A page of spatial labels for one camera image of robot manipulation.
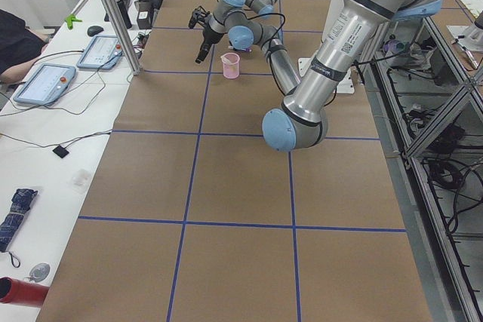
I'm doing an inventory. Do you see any green clamp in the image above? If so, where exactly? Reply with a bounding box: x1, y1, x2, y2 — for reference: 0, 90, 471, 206
64, 14, 83, 30

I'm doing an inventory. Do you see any black computer mouse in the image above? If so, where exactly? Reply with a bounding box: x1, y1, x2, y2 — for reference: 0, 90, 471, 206
87, 25, 104, 37

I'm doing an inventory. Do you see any left aluminium frame post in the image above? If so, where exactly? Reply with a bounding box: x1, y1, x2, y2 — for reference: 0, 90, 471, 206
101, 0, 141, 75

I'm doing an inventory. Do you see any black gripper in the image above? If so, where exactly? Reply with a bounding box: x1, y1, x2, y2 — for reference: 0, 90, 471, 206
195, 20, 225, 63

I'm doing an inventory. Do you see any black keyboard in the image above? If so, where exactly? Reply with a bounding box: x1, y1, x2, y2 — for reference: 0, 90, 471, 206
115, 0, 132, 29

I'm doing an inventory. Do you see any teach pendant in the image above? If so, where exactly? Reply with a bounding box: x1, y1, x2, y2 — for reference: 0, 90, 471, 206
76, 35, 122, 70
14, 63, 76, 106

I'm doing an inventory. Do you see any left far teach pendant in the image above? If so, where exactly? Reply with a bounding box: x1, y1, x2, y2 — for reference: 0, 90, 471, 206
76, 35, 122, 70

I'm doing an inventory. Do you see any small black sensor box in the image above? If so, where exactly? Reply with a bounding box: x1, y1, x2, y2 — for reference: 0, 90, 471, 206
52, 145, 69, 158

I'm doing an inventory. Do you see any red bottle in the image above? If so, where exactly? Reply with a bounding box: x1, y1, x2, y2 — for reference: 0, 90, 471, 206
1, 277, 49, 308

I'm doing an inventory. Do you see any blue folded umbrella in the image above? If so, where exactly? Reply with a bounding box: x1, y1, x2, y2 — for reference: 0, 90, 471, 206
1, 189, 38, 268

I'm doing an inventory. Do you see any black camera cable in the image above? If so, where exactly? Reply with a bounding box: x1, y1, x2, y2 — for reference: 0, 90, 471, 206
241, 11, 287, 51

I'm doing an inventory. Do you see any person forearm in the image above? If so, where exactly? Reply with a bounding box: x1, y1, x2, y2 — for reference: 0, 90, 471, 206
1, 44, 47, 84

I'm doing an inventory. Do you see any left near teach pendant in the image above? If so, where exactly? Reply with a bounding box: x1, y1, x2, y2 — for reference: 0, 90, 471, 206
14, 63, 76, 106

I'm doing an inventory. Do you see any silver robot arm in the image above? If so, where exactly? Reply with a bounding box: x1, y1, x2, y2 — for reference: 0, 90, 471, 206
189, 0, 278, 63
216, 0, 442, 152

